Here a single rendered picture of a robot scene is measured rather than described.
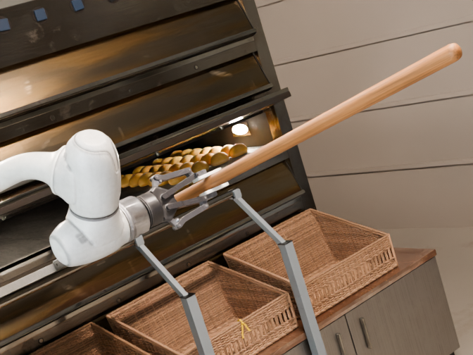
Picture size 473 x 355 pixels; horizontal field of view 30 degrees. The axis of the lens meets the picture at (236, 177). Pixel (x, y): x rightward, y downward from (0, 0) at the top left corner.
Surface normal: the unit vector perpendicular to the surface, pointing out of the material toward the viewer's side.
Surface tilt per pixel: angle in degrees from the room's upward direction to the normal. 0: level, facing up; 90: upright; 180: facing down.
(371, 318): 90
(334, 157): 90
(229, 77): 70
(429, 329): 90
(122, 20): 90
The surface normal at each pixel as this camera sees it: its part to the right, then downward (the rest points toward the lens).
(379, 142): -0.70, 0.34
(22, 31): 0.60, -0.04
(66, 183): -0.38, 0.46
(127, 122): 0.47, -0.36
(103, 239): 0.63, 0.40
